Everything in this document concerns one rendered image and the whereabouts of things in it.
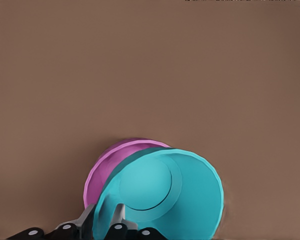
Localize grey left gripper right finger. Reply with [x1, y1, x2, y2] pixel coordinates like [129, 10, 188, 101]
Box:
[105, 202, 139, 240]

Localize blue bowl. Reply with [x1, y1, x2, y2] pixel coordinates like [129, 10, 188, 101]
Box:
[91, 147, 226, 240]

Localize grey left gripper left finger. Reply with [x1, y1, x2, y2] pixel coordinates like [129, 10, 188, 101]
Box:
[44, 202, 98, 240]

